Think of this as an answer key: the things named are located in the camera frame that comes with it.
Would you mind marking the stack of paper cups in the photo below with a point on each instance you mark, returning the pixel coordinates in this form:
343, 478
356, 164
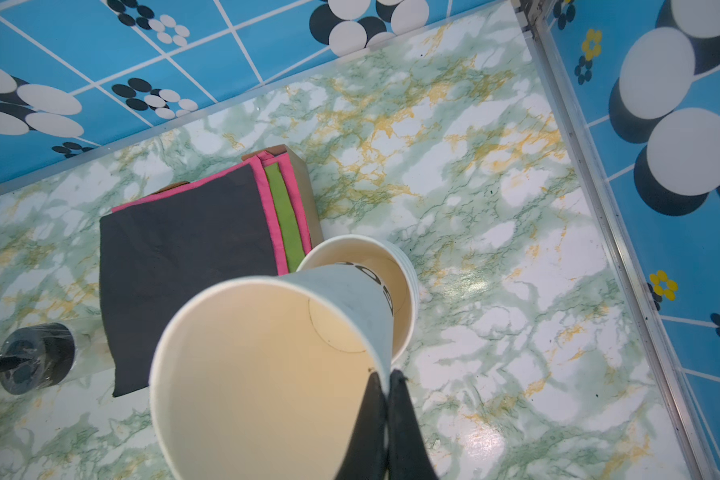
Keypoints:
393, 267

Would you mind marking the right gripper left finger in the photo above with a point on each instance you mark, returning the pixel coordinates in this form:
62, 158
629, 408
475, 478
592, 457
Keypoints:
366, 456

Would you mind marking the stack of coloured napkins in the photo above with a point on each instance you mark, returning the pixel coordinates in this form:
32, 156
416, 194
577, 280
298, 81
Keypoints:
139, 296

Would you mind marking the white paper coffee cup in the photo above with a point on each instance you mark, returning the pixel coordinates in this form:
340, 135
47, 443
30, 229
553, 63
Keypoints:
262, 377

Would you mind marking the glass sugar shaker black lid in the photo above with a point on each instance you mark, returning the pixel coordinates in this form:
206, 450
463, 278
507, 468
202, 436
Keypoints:
33, 358

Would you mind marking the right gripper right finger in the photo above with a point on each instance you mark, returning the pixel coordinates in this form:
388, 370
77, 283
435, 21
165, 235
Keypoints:
407, 455

